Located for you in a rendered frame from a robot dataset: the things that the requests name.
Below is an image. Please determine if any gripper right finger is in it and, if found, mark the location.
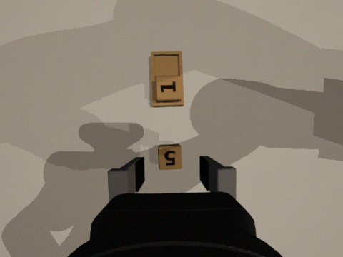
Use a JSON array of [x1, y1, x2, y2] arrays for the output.
[[199, 156, 237, 199]]

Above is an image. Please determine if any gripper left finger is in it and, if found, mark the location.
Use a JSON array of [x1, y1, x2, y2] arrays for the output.
[[108, 157, 145, 201]]

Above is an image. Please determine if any tan wooden number cube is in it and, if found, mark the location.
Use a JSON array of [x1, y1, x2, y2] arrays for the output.
[[158, 144, 182, 170], [156, 76, 181, 103]]

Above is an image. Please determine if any brown wooden tray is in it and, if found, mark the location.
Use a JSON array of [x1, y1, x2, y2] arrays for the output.
[[151, 51, 184, 107]]

